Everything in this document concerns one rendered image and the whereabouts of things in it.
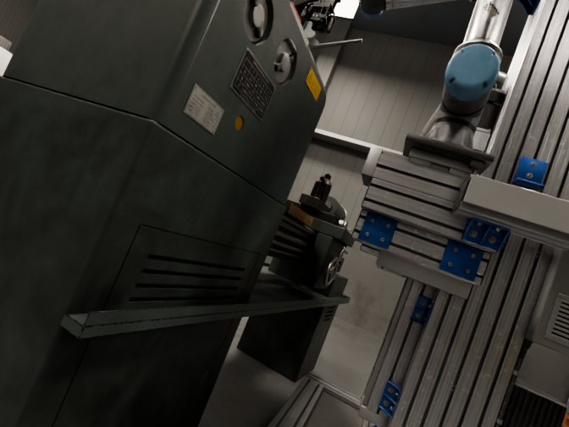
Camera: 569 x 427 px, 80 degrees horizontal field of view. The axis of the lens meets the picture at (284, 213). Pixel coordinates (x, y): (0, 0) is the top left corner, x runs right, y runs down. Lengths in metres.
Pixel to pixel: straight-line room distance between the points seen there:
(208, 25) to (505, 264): 1.02
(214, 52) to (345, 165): 4.96
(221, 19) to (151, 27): 0.12
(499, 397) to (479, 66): 0.89
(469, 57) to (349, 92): 5.09
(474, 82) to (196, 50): 0.66
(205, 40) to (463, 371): 1.08
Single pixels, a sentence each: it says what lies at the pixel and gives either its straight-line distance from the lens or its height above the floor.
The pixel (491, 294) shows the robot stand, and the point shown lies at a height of 0.85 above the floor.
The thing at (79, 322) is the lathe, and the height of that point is 0.54.
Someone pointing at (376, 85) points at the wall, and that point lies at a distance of 6.07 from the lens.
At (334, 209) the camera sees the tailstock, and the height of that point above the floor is 1.07.
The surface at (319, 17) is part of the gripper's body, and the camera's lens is 1.21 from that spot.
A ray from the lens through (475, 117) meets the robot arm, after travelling 1.13.
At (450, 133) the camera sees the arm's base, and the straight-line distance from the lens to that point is 1.07.
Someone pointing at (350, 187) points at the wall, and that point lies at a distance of 5.44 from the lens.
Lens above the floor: 0.77
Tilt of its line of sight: 4 degrees up
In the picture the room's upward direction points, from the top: 22 degrees clockwise
